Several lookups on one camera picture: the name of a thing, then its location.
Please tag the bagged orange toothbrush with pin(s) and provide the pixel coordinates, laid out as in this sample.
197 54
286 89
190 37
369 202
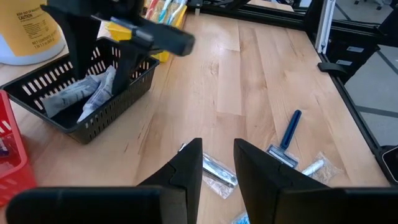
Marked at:
152 7

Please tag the black frame clamp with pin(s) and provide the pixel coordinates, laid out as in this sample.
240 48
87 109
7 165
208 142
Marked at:
331 68

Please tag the white purple toothpaste tube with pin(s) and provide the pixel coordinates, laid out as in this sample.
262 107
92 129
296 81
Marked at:
99 93

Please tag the bagged silver nail clipper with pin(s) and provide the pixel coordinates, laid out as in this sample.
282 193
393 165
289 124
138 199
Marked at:
217 172

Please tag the black equipment box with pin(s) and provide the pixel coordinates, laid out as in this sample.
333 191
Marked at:
357 62

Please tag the yellow wipes canister white lid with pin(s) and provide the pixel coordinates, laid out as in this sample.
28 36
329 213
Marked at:
28 31

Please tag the silver aluminium extrusion bar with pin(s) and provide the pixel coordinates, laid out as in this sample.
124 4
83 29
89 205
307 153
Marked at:
325 28

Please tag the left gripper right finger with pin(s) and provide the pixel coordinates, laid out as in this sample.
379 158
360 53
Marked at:
280 202

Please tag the blue disposable razor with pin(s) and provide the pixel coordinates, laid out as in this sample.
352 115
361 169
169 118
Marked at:
290 130

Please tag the yellow plastic basket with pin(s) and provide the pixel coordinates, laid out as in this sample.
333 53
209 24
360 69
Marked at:
119 32

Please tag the red plastic basket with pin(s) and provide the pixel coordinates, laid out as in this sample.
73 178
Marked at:
15 174

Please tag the black plastic basket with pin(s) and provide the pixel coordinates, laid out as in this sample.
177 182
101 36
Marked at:
102 124

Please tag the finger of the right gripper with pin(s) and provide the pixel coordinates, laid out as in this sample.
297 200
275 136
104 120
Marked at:
126 68
79 43

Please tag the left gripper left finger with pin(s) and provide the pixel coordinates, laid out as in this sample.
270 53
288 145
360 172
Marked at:
124 205

